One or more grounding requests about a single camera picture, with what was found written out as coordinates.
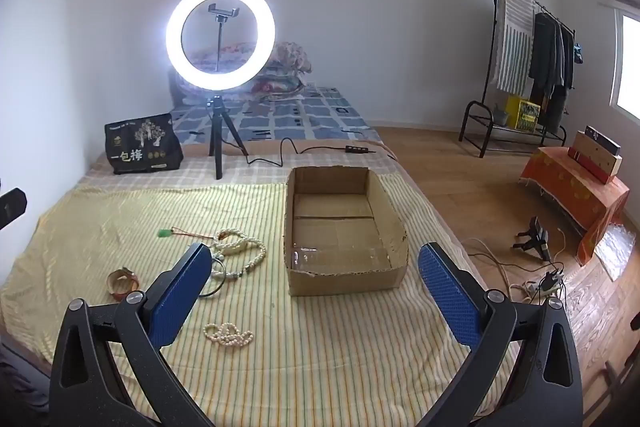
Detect clear plastic wrap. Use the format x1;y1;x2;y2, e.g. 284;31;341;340
592;227;640;280

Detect orange cloth covered table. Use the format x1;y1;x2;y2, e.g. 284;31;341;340
519;147;630;267

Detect black printed bag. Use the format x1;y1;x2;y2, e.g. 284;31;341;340
104;113;183;175

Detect dark grey jacket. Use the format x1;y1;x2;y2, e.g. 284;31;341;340
529;12;562;98

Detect black bangle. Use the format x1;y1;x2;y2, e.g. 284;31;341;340
199;257;227;299

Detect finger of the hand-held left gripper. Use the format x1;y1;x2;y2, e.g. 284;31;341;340
0;188;27;231

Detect dark long box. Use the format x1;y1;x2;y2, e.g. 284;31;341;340
585;125;623;156

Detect white ring light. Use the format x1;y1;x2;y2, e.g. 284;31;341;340
166;0;276;90

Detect tan cardboard carton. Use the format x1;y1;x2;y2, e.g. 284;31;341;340
567;131;623;184

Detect striped towel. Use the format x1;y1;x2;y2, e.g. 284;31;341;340
492;0;536;92

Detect white power strip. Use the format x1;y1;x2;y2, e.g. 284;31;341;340
520;271;566;295

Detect black power cable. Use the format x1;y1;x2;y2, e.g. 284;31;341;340
247;138;399;168

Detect pile of floral quilts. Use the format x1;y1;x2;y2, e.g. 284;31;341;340
170;41;314;105

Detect black clothes rack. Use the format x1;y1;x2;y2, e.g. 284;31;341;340
459;0;576;158

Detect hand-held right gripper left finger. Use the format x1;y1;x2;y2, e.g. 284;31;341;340
48;242;216;427

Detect twisted pearl necklace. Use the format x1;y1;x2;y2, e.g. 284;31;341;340
209;228;267;280

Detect window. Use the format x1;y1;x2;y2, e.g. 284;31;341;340
609;4;640;128

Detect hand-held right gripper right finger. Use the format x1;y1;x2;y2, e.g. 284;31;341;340
415;242;586;427

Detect pink checked bed sheet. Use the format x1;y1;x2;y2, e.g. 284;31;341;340
82;137;401;190

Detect black phone clamp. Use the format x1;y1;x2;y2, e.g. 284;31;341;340
208;2;232;72

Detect yellow box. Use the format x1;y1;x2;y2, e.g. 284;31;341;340
505;94;542;130

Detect small black floor tripod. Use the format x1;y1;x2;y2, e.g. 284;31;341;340
511;217;552;262

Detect yellow striped bed sheet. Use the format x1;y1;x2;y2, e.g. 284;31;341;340
0;181;521;427

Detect blue patterned blanket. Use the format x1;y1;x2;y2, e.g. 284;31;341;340
170;84;381;145

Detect cardboard box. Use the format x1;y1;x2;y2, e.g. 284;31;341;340
282;165;410;297

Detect black hanging garment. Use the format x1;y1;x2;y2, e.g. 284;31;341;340
550;23;575;134

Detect green pendant with red cord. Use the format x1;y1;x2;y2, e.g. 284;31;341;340
158;227;217;241

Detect floor cables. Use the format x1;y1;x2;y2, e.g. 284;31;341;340
460;232;568;304

